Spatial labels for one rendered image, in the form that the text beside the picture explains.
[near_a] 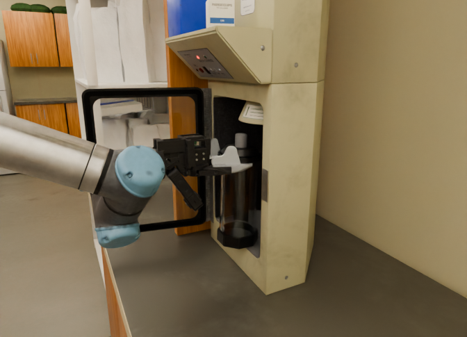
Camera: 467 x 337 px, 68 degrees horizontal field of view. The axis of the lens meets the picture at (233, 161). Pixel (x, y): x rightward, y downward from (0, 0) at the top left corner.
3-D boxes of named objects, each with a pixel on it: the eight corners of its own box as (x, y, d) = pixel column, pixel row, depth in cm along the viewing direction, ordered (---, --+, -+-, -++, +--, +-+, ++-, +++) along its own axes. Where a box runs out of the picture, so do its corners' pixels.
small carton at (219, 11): (229, 33, 74) (229, 3, 72) (234, 30, 69) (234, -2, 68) (206, 33, 73) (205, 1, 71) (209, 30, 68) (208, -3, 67)
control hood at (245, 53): (207, 78, 94) (206, 39, 92) (272, 83, 67) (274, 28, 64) (165, 79, 90) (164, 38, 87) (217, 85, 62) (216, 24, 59)
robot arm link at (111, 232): (107, 229, 55) (97, 170, 60) (93, 253, 63) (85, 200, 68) (154, 224, 60) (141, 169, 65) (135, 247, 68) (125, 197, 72)
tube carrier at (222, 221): (246, 223, 95) (249, 146, 89) (267, 240, 85) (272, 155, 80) (209, 230, 90) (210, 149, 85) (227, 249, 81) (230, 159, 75)
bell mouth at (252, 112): (283, 113, 97) (284, 93, 96) (326, 121, 82) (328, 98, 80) (226, 117, 89) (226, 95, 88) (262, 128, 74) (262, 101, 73)
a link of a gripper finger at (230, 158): (254, 146, 74) (210, 146, 74) (254, 173, 76) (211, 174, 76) (252, 144, 77) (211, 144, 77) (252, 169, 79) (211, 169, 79)
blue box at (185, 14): (206, 39, 91) (204, 1, 88) (222, 36, 82) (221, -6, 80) (168, 37, 86) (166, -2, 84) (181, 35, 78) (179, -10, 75)
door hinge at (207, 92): (210, 219, 105) (208, 87, 95) (213, 223, 103) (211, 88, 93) (206, 221, 105) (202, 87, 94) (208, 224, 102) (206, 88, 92)
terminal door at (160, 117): (206, 224, 104) (203, 86, 93) (97, 237, 95) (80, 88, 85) (206, 222, 104) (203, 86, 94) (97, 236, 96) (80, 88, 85)
